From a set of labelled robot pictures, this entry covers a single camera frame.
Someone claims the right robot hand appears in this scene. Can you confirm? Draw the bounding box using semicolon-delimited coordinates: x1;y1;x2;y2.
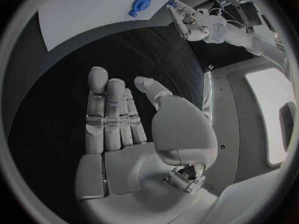
73;66;219;224

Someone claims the white task board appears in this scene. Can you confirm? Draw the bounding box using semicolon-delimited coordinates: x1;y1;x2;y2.
36;0;195;52

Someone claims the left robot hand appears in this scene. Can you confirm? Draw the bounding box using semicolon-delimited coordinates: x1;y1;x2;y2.
165;0;211;42

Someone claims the workshop desk with equipment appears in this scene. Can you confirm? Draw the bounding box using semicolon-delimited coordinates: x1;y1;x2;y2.
193;0;266;26

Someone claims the blue gear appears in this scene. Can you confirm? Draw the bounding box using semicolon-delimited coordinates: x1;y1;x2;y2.
128;0;153;18

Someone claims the white cable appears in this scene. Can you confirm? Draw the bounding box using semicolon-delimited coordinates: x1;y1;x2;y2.
225;20;254;33
208;7;249;30

